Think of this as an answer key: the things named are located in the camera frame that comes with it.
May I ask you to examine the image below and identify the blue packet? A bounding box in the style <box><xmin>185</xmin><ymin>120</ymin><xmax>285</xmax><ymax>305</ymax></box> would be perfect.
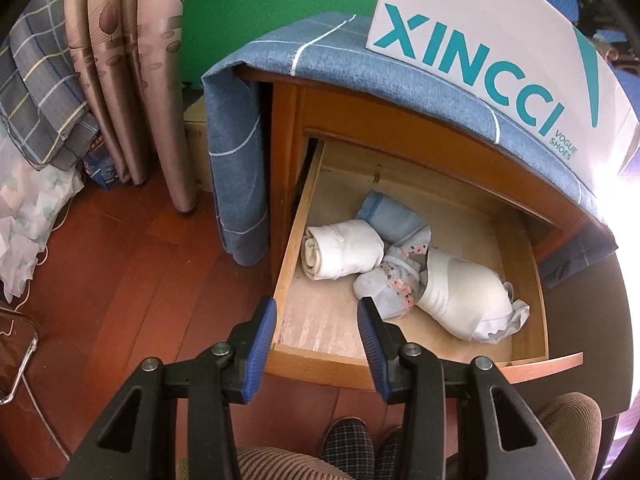
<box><xmin>81</xmin><ymin>131</ymin><xmax>119</xmax><ymax>194</ymax></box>

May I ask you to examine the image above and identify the white padded bra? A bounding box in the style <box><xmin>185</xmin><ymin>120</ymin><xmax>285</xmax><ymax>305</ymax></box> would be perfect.
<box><xmin>414</xmin><ymin>247</ymin><xmax>532</xmax><ymax>344</ymax></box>

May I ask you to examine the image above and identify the beige patterned curtain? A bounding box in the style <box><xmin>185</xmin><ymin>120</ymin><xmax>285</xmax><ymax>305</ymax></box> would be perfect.
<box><xmin>64</xmin><ymin>0</ymin><xmax>197</xmax><ymax>214</ymax></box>

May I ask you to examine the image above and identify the blue checked cloth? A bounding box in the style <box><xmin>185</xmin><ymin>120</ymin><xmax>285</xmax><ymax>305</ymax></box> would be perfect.
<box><xmin>201</xmin><ymin>12</ymin><xmax>619</xmax><ymax>290</ymax></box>

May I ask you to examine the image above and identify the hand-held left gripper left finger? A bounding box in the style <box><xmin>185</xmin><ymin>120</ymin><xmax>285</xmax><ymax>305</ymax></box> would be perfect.
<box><xmin>62</xmin><ymin>296</ymin><xmax>278</xmax><ymax>480</ymax></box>

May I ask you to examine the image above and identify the grey plaid cloth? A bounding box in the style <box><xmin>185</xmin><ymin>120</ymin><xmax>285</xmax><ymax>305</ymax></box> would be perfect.
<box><xmin>0</xmin><ymin>0</ymin><xmax>102</xmax><ymax>172</ymax></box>

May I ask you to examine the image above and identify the white shoe box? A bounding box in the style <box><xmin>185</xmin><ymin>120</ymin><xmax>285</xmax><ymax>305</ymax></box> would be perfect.
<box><xmin>366</xmin><ymin>0</ymin><xmax>640</xmax><ymax>177</ymax></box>

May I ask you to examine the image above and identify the plaid slipper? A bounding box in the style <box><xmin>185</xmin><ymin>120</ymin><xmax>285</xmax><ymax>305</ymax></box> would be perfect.
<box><xmin>320</xmin><ymin>416</ymin><xmax>375</xmax><ymax>480</ymax></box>
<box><xmin>374</xmin><ymin>426</ymin><xmax>407</xmax><ymax>480</ymax></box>

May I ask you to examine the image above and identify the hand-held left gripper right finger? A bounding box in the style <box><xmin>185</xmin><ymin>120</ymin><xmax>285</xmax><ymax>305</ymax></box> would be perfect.
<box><xmin>356</xmin><ymin>296</ymin><xmax>571</xmax><ymax>480</ymax></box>

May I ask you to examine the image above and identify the white sock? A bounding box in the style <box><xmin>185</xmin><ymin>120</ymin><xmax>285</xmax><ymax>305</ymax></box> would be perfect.
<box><xmin>303</xmin><ymin>220</ymin><xmax>385</xmax><ymax>281</ymax></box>

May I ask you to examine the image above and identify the green foam mat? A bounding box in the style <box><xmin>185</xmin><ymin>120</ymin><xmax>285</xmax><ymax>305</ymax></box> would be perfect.
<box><xmin>181</xmin><ymin>0</ymin><xmax>392</xmax><ymax>111</ymax></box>

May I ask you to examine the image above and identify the wooden drawer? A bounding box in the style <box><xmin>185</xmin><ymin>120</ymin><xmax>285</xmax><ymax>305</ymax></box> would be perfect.
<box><xmin>264</xmin><ymin>139</ymin><xmax>584</xmax><ymax>393</ymax></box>

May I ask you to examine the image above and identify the white floral cloth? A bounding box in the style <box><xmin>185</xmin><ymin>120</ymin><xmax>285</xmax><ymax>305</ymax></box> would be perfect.
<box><xmin>0</xmin><ymin>125</ymin><xmax>87</xmax><ymax>305</ymax></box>

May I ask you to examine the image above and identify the person's right leg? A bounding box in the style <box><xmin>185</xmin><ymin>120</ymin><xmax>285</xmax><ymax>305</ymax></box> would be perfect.
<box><xmin>534</xmin><ymin>391</ymin><xmax>604</xmax><ymax>480</ymax></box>

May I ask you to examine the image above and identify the wooden nightstand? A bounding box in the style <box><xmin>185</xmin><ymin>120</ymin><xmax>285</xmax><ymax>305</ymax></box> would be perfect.
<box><xmin>235</xmin><ymin>66</ymin><xmax>608</xmax><ymax>283</ymax></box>

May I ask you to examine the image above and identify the sheer floral underwear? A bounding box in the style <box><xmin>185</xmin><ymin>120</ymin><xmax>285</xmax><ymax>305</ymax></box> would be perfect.
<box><xmin>352</xmin><ymin>225</ymin><xmax>432</xmax><ymax>320</ymax></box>

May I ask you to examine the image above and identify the cardboard box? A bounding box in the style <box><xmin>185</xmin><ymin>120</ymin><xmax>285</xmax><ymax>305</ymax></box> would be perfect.
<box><xmin>182</xmin><ymin>94</ymin><xmax>217</xmax><ymax>194</ymax></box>

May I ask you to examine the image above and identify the chrome metal frame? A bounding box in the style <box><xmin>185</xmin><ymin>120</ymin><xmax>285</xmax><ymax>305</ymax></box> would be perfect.
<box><xmin>0</xmin><ymin>306</ymin><xmax>39</xmax><ymax>407</ymax></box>

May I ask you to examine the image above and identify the light blue underwear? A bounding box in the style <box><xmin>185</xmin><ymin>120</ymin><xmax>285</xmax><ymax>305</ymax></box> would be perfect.
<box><xmin>355</xmin><ymin>189</ymin><xmax>427</xmax><ymax>247</ymax></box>

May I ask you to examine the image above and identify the white cable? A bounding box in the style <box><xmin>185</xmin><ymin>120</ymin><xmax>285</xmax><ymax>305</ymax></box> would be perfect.
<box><xmin>4</xmin><ymin>194</ymin><xmax>72</xmax><ymax>462</ymax></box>

